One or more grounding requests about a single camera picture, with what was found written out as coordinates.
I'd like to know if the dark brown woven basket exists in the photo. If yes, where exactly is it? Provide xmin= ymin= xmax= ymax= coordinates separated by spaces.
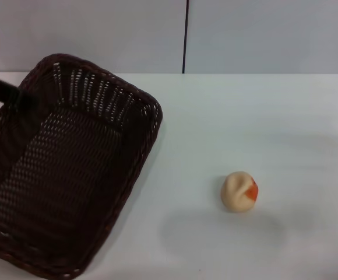
xmin=0 ymin=53 xmax=163 ymax=279

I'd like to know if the cream bun with orange patch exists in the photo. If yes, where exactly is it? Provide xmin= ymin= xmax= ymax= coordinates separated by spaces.
xmin=220 ymin=171 xmax=259 ymax=212

